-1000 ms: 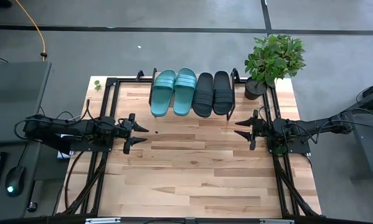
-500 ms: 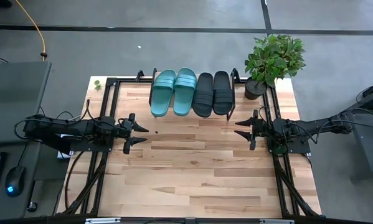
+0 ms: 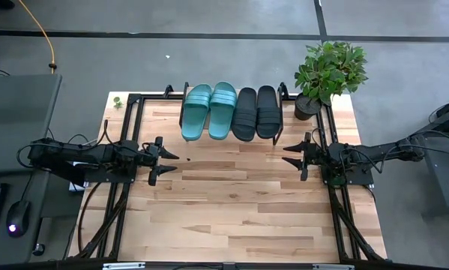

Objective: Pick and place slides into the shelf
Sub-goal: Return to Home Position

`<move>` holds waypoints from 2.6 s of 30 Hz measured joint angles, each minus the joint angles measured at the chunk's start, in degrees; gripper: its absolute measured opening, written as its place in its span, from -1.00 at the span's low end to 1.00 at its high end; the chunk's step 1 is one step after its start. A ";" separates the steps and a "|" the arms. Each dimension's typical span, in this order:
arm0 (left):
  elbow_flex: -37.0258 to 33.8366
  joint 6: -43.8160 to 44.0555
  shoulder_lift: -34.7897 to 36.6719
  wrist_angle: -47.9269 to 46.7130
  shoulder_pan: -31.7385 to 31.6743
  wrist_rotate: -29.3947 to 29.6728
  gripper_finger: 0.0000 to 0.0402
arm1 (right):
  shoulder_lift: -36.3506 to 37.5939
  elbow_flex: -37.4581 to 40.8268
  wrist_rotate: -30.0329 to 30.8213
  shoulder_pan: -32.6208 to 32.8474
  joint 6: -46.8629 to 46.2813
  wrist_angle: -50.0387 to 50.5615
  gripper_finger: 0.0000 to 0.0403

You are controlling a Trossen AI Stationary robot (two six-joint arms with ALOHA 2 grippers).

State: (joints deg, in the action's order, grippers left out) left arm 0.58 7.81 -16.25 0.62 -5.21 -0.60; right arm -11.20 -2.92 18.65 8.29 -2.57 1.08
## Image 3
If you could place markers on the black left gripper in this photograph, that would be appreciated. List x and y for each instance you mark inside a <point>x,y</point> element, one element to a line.
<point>153,157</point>

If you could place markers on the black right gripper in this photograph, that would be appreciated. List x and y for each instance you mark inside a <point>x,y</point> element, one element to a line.
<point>312,157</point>

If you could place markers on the black rubber slide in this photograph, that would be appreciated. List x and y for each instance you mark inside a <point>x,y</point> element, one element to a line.
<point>268,114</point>
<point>244,116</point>

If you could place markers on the teal rubber slide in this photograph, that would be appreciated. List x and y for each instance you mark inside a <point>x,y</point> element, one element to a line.
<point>223,112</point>
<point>196,114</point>

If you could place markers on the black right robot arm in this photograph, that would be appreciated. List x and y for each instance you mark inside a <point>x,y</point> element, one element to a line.
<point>370,153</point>

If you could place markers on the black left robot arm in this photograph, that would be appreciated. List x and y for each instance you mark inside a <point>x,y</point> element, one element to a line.
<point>81,155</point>

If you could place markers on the black-framed wooden shoe shelf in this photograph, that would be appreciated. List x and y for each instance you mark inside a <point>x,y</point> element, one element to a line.
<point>281,112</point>

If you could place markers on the black plant pot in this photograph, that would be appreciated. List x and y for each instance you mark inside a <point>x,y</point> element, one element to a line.
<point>306,110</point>

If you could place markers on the small green sprig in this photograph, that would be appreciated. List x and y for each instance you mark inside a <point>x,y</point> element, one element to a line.
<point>118,102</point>

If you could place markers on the green leafy plant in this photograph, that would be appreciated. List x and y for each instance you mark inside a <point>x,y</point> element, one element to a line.
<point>331,69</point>

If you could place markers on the white box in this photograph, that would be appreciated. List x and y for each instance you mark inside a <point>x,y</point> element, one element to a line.
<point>74,186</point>

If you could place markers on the grey desk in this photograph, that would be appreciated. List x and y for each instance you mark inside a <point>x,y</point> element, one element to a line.
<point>18,112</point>

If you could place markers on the black computer mouse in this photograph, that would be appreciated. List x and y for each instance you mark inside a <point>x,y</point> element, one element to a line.
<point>18,217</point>

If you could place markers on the black aluminium table frame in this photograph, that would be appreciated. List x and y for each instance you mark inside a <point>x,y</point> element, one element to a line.
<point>126,123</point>

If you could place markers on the silver metal bracket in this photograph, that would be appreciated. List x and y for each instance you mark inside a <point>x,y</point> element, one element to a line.
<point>123,266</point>
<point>333,267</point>

